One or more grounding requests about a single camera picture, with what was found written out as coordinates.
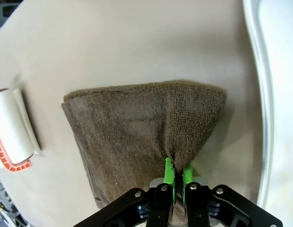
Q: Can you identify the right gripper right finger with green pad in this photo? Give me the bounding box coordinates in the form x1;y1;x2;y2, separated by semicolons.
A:
181;163;284;227

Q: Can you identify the brown terry cloth towel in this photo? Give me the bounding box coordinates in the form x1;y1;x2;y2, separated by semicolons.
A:
61;79;227;224

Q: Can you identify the white lint roller orange handle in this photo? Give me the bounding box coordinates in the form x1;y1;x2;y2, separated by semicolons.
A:
0;81;34;172

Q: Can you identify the silver metal baking tray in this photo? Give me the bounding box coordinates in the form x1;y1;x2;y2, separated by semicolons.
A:
242;0;293;213

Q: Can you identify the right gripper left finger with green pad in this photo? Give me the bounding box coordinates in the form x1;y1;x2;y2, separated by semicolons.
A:
73;157;178;227

